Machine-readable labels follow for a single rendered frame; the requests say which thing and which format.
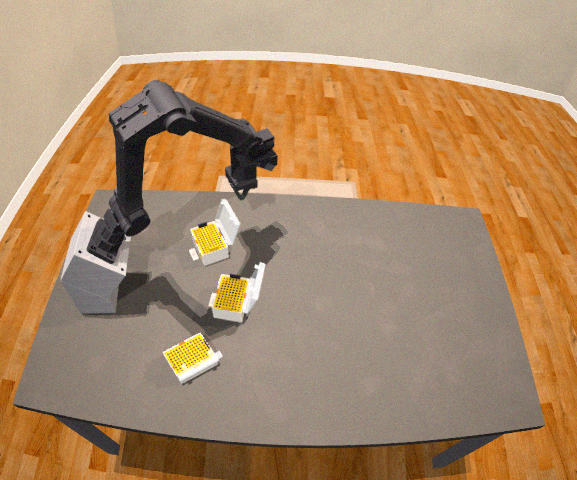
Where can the yellow tip rack plate with holes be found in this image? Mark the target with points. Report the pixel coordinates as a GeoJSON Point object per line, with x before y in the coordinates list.
{"type": "Point", "coordinates": [191, 352]}
{"type": "Point", "coordinates": [231, 293]}
{"type": "Point", "coordinates": [208, 238]}

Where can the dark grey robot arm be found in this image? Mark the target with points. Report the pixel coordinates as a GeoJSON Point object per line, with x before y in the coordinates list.
{"type": "Point", "coordinates": [178, 114]}

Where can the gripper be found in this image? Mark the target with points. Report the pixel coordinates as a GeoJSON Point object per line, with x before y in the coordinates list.
{"type": "Point", "coordinates": [236, 178]}

